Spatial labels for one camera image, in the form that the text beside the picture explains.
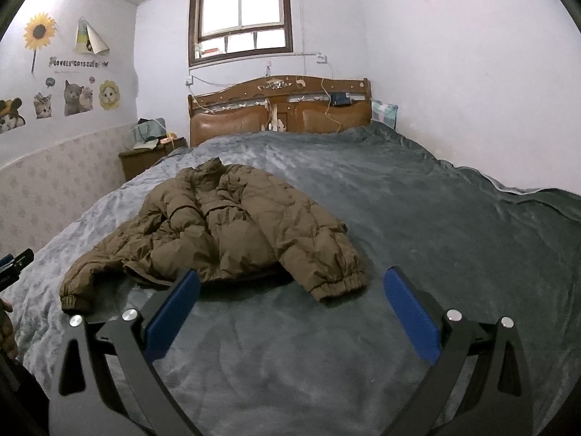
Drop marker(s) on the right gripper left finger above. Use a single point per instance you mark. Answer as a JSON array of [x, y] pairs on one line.
[[84, 399]]

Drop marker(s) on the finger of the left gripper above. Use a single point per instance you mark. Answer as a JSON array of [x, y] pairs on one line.
[[12, 267]]

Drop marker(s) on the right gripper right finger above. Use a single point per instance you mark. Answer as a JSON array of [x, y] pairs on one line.
[[478, 381]]

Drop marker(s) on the sunflower wall sticker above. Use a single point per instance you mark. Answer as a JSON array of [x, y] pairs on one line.
[[39, 32]]

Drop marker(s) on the green bag on nightstand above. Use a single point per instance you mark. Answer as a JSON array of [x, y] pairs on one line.
[[147, 133]]

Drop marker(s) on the dark wooden nightstand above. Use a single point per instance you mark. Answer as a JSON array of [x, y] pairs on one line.
[[136, 162]]

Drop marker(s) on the brown puffer jacket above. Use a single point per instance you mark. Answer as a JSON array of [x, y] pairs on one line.
[[226, 222]]

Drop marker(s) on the person's left hand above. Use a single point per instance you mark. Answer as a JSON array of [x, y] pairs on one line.
[[7, 334]]

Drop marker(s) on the brown wooden headboard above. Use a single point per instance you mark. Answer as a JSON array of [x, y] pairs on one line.
[[287, 104]]

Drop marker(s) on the yellow flower cat sticker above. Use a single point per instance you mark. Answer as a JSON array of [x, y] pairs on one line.
[[109, 95]]

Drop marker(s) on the wooden framed window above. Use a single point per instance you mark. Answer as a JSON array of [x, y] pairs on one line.
[[223, 30]]

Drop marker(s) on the bee costume cat sticker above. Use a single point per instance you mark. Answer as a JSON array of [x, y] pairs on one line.
[[10, 118]]

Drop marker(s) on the grey cats wall sticker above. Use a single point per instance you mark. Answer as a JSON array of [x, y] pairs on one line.
[[77, 99]]

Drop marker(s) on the black device on headboard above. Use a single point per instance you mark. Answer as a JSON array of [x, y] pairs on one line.
[[340, 99]]

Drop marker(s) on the plaid pillow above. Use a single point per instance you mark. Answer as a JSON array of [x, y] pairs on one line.
[[384, 113]]

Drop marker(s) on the grey plush bed blanket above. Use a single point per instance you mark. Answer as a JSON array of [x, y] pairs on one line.
[[263, 357]]

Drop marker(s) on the tabby kitten wall sticker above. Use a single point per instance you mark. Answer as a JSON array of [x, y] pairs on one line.
[[42, 106]]

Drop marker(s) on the peeling paper wall poster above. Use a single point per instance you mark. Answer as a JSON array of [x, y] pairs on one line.
[[88, 41]]

